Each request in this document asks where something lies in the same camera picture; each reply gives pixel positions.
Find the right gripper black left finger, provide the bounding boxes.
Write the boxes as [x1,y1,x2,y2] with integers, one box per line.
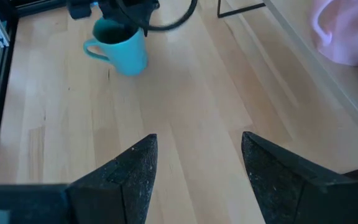
[66,133,159,224]

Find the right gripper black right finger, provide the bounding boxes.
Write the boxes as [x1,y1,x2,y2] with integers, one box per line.
[241,131,352,224]

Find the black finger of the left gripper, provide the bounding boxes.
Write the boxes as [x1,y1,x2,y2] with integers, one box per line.
[134,13,152,37]

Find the green mug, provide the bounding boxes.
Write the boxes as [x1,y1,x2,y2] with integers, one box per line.
[83,17,149,77]

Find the pink mug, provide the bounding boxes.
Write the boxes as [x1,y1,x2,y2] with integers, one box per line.
[311,0,358,67]

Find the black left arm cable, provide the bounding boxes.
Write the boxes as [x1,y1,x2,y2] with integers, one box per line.
[116,0,199,32]

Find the black metal table frame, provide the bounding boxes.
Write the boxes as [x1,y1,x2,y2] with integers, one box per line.
[0,0,20,185]

